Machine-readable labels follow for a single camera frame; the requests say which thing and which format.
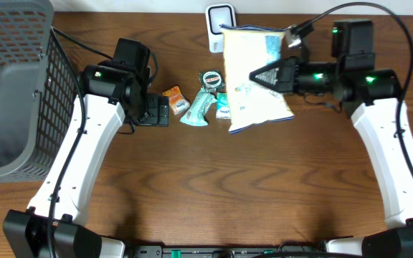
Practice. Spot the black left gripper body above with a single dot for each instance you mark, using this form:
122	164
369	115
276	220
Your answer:
153	112

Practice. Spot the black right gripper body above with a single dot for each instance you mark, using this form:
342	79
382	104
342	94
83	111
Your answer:
300	77

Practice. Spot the orange snack pack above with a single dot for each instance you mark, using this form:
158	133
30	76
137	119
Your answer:
176	100

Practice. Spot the light green pack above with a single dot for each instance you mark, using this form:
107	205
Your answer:
194	116

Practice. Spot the small teal tissue pack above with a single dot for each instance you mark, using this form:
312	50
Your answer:
223	111

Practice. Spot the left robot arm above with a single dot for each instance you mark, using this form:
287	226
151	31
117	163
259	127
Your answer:
111	94

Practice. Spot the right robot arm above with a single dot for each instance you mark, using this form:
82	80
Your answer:
372	99

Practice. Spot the white barcode scanner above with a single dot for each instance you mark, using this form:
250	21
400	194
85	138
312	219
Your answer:
217	16

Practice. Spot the dark grey plastic basket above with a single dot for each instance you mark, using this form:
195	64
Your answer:
37	91

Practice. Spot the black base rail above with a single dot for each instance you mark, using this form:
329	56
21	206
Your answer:
153	251

